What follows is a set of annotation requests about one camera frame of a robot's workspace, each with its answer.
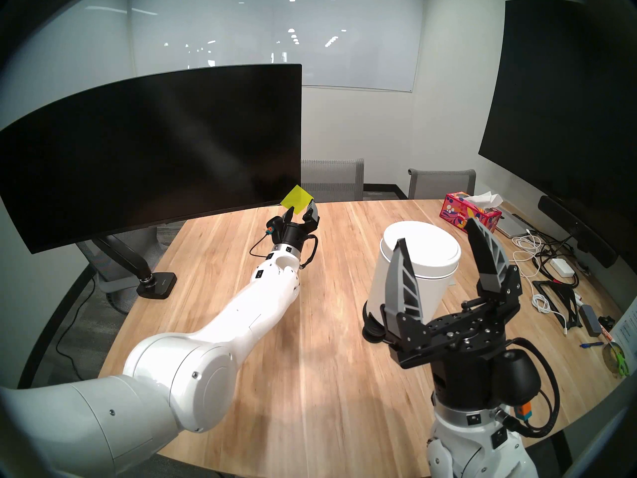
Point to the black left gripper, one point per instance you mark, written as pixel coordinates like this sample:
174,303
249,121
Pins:
293,233

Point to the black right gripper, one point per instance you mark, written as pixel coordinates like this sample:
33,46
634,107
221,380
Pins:
463,382

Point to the yellow sticky note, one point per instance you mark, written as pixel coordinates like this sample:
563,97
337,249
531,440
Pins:
297,198

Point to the white pedal trash can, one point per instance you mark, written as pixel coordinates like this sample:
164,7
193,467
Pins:
428,248

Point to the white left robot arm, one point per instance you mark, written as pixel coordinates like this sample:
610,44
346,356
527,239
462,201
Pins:
249,312

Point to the curved black monitor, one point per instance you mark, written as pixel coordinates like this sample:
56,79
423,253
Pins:
149,153

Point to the red floral tissue box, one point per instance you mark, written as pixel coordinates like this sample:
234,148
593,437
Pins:
463,210

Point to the silver laptop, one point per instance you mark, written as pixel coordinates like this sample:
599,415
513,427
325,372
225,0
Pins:
512,225

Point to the white power adapter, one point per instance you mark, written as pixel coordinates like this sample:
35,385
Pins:
562,268

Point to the black soundbar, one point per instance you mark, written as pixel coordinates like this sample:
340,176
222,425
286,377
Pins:
572,228

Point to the grey adapter dongle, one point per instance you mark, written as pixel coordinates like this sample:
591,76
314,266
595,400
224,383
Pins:
590,320

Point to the blue pen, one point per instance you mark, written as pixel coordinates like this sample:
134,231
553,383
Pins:
592,344

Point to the small black device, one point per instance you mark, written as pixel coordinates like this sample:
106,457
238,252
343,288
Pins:
606,322

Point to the green scissors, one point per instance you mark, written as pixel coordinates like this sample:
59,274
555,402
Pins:
617,360

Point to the white paper sheet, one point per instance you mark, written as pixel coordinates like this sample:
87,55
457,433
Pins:
627,332

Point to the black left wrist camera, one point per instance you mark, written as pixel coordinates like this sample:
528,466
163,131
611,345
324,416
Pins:
272,225

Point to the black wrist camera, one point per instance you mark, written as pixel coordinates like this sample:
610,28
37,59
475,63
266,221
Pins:
272,225
517,377

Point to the black folding frame stand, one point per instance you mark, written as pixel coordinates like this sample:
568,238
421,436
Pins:
537,284

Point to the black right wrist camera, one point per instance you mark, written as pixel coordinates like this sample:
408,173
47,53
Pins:
517,377

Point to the glass wall whiteboard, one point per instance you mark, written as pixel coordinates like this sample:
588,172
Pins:
348,44

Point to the large black wall television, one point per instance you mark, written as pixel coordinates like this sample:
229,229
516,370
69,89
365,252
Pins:
562,108

